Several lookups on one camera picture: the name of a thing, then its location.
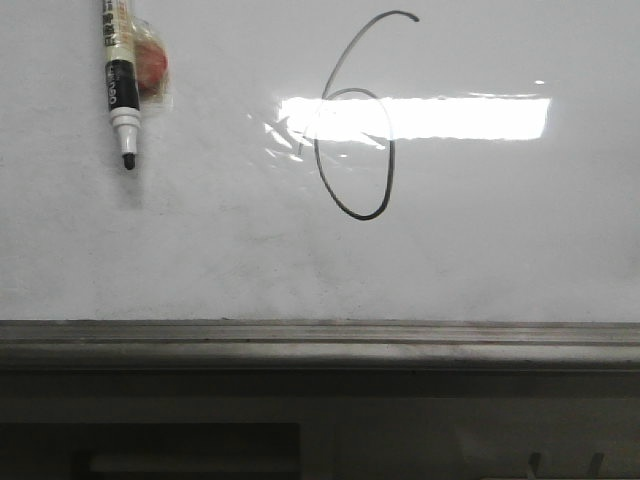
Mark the grey aluminium whiteboard tray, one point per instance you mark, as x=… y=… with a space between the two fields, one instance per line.
x=77 y=345

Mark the white whiteboard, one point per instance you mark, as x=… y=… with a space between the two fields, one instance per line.
x=370 y=160

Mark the black white whiteboard marker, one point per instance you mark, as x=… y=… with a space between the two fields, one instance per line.
x=122 y=91

